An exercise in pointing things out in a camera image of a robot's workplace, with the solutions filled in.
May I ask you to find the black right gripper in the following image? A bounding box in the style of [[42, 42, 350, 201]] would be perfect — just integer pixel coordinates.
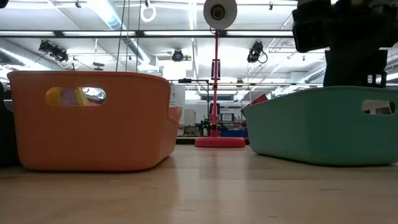
[[323, 30, 389, 88]]

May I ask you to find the teal green plastic bin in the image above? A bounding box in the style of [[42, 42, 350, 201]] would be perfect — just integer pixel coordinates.
[[242, 86, 398, 167]]

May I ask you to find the orange plastic bin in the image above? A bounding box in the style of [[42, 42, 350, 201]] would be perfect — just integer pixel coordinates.
[[6, 70, 183, 172]]

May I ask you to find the yellow purple-edged candy packet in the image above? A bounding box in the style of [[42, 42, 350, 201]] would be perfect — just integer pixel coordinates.
[[45, 86, 78, 106]]

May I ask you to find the dark blue plastic bin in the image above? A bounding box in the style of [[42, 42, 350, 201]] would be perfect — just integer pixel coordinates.
[[0, 81, 20, 167]]

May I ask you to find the red storage bin rack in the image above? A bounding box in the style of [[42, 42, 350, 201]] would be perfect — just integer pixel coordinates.
[[248, 93, 269, 106]]

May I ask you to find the red desk lamp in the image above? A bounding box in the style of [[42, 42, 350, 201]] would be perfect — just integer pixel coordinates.
[[195, 0, 246, 149]]

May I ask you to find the white cabinet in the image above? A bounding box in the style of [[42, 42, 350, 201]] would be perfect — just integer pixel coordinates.
[[170, 85, 187, 108]]

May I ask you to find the black ceiling spotlight cluster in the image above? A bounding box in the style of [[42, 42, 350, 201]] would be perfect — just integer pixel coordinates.
[[38, 39, 81, 70]]

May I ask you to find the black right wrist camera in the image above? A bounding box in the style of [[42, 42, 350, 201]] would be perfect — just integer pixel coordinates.
[[292, 6, 332, 53]]

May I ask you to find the black camera with cable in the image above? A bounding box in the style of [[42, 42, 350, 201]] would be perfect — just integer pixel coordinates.
[[246, 40, 269, 65]]

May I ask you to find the black metal stand frame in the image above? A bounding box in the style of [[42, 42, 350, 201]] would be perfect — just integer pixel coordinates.
[[167, 78, 210, 138]]

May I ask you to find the black overhead frame beam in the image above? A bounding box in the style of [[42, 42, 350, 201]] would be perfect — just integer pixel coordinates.
[[0, 29, 295, 39]]

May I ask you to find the black round overhead camera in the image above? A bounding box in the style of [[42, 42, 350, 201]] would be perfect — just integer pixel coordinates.
[[170, 48, 186, 63]]

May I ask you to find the grey hanging cable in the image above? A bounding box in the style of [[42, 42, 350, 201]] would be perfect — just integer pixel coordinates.
[[135, 0, 143, 73]]

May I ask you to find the white hanging ring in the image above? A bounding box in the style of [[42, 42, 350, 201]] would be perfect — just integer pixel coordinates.
[[139, 2, 157, 23]]

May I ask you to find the black hanging cable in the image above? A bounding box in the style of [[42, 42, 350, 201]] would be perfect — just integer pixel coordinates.
[[114, 0, 127, 72]]

